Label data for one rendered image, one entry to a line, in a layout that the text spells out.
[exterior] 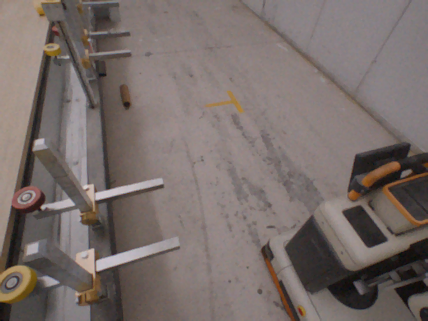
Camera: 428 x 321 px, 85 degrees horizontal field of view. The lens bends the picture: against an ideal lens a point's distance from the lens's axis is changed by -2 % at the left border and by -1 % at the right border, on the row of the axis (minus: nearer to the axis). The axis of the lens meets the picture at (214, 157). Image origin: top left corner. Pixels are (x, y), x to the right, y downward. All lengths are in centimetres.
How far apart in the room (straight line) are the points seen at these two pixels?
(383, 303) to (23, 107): 189
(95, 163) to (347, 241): 106
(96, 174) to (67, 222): 23
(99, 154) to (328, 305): 132
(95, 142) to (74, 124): 31
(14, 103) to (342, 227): 140
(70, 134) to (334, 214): 134
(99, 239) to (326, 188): 171
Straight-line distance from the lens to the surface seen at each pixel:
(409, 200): 105
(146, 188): 91
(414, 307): 116
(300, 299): 141
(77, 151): 140
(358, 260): 97
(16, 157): 107
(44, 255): 55
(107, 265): 80
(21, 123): 120
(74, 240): 112
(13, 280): 81
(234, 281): 162
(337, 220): 98
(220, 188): 187
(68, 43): 133
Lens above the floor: 157
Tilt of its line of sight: 50 degrees down
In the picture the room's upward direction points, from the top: 6 degrees clockwise
